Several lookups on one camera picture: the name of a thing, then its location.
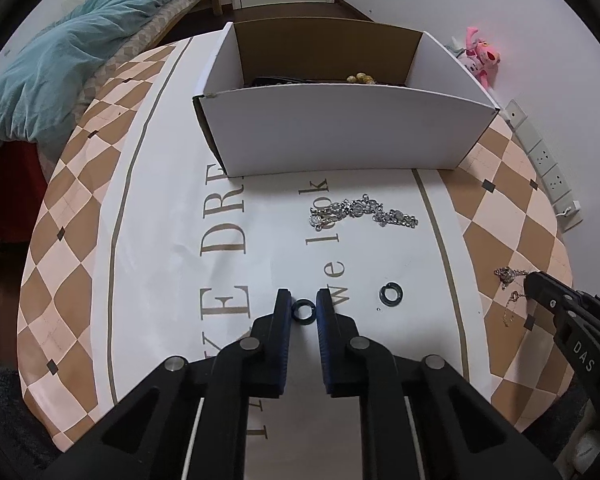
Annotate white cardboard box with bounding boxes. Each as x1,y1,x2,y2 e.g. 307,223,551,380
192,17,502,179

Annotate checkered printed tablecloth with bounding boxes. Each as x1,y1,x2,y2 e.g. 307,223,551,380
17,35,573,467

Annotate person's right hand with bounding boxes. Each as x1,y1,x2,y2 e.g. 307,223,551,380
566,402,600,480

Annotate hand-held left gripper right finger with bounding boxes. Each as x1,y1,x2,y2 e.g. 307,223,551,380
315,287,563,480

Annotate thin silver necklace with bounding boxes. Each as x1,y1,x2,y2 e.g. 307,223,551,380
494,265,531,329

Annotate pink plush toy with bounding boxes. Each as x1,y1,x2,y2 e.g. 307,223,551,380
462,26,503,86

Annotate teal blanket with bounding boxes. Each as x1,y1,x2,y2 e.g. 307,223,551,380
0,0,221,144

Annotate grey power strip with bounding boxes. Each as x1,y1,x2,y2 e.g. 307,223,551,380
503,99,585,234

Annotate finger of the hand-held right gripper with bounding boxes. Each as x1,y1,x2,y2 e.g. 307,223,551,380
523,270,600,346

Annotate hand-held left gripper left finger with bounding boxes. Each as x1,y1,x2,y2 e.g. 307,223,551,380
45,287,295,480

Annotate black ring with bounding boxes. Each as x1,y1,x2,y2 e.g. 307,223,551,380
378,282,405,307
290,298,317,325

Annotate ornate silver bracelet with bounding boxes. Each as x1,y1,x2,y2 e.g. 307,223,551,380
307,193,421,230

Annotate black smartwatch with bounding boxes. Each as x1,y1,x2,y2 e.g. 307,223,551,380
250,75,311,87

